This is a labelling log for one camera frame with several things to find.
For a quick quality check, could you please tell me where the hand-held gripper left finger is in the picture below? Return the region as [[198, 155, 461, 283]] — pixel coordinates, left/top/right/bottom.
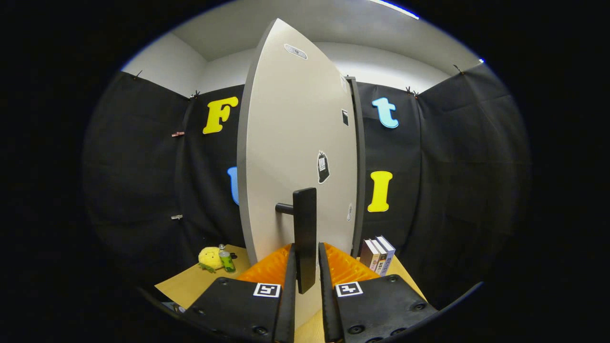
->
[[183, 243, 297, 343]]

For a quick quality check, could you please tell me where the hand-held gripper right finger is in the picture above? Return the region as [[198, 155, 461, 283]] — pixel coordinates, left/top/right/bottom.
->
[[318, 242, 438, 343]]

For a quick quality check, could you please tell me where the black door handle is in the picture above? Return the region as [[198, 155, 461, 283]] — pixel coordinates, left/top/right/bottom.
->
[[275, 187, 317, 294]]

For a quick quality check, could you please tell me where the green label drink bottle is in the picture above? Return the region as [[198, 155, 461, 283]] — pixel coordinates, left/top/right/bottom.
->
[[218, 244, 236, 273]]

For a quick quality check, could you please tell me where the yellow pineapple plush toy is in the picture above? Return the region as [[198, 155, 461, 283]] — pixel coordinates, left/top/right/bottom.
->
[[198, 246, 224, 273]]

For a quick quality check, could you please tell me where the black backdrop cloth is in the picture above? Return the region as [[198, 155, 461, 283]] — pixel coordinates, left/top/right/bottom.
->
[[81, 62, 532, 310]]

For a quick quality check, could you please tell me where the long ceiling light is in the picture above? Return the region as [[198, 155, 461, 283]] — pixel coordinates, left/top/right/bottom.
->
[[369, 0, 420, 20]]

